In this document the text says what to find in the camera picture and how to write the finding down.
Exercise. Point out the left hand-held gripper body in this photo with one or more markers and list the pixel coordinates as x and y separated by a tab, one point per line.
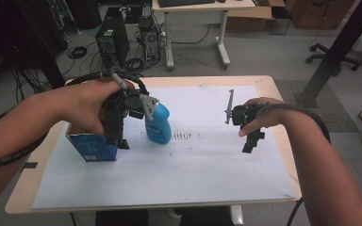
132	102

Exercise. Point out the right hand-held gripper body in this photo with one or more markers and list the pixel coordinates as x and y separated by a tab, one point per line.
242	114

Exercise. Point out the blue cardboard box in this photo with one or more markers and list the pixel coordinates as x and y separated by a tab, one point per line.
91	147

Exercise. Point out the person's right hand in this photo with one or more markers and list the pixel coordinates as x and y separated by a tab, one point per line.
271	114

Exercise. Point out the person's left hand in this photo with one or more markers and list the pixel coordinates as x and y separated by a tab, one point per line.
88	102

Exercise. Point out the blue plastic bottle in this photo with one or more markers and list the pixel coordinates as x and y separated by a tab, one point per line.
158	125

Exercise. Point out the light wooden table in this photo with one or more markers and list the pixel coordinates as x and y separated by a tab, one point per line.
283	84

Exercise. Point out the black computer tower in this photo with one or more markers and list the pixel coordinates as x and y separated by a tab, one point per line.
113	40

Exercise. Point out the open grey computer case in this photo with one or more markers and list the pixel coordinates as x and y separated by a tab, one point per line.
151	40

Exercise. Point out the white paper sheet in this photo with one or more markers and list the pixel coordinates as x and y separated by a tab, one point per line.
176	175

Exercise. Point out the grey floor mat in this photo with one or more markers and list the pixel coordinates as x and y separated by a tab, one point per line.
330	119

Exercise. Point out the black tape strip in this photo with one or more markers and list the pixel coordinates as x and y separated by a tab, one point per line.
30	165

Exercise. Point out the brown cardboard box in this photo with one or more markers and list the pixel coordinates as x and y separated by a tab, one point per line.
248	19

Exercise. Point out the black office chair base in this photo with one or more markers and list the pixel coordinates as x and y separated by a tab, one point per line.
326	56

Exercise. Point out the white desk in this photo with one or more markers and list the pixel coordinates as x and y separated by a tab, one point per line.
201	12

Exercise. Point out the black keyboard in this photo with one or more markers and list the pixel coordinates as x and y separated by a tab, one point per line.
185	2

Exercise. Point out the dark cabinet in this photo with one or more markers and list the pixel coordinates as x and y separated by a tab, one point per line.
19	37

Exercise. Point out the black metal post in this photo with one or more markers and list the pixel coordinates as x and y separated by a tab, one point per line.
339	50

